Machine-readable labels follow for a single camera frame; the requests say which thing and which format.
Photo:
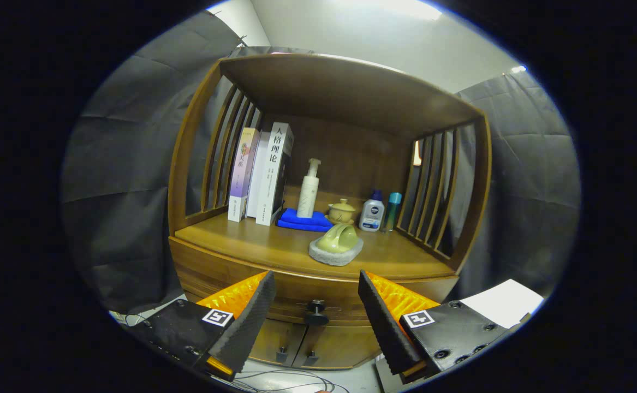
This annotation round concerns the teal bottle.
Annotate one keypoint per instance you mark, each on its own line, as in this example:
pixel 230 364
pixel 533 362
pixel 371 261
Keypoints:
pixel 393 210

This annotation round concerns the purple book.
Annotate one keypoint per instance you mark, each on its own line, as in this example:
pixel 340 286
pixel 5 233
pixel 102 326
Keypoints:
pixel 242 174

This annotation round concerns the white pump bottle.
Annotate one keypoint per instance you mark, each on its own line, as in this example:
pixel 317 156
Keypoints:
pixel 308 196

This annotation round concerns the black backdrop cloth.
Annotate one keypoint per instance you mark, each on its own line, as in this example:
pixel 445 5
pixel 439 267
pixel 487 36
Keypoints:
pixel 121 180

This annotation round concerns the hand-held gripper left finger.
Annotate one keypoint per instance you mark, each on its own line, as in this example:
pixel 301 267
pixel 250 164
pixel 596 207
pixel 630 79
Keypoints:
pixel 247 327

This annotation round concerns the white storage box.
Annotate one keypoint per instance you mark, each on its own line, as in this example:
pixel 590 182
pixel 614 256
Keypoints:
pixel 506 303

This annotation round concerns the thin white book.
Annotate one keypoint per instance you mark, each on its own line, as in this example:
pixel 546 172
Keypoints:
pixel 256 185

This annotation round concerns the blue folded towel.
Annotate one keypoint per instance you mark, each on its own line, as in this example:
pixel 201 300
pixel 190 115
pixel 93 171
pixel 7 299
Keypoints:
pixel 296 222

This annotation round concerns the thick white book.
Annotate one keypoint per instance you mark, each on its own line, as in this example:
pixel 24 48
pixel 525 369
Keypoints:
pixel 272 180

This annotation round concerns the white bottle with blue cap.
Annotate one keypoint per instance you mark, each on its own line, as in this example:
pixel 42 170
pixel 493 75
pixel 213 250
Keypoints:
pixel 371 215

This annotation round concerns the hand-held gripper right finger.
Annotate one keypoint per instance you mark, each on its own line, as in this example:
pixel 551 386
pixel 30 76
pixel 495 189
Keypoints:
pixel 386 327

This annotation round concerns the wooden drawer with black knob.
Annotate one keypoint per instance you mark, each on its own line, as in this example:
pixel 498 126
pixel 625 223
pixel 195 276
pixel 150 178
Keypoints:
pixel 318 289

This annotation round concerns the brown wooden cabinet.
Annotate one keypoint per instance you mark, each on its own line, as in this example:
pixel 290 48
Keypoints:
pixel 340 93

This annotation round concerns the yellow lidded teacup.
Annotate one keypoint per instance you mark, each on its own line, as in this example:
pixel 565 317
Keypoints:
pixel 341 212

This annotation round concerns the wooden countertop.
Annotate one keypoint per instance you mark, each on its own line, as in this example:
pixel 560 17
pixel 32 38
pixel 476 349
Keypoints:
pixel 263 243

